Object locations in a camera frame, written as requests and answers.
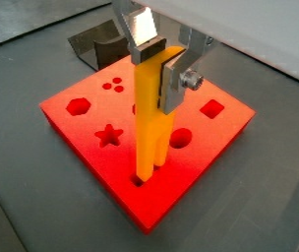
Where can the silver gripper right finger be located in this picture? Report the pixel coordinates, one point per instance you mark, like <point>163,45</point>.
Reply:
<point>179,75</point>

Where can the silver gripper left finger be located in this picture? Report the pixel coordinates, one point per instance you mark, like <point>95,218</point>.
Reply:
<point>138,24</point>

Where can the yellow square-circle peg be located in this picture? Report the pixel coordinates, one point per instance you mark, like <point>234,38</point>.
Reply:
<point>154,125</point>

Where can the red shape-sorter block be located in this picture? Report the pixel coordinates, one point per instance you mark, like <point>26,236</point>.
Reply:
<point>91,114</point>

